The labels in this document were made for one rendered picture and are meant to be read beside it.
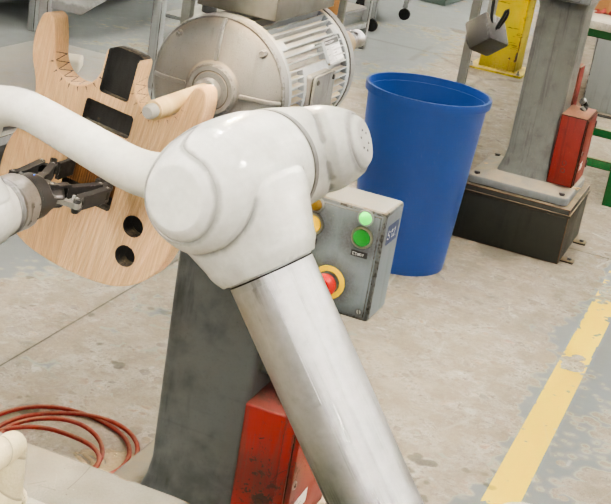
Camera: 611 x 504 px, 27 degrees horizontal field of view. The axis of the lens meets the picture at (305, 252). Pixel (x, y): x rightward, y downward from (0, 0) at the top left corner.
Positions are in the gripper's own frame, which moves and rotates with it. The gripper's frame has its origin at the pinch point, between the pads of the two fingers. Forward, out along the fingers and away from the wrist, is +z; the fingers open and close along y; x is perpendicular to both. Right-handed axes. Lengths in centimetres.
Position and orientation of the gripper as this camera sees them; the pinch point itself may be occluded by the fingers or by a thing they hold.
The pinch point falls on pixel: (89, 174)
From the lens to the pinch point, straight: 214.1
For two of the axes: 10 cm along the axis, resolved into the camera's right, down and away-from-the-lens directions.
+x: 2.7, -8.9, -3.7
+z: 3.8, -2.5, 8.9
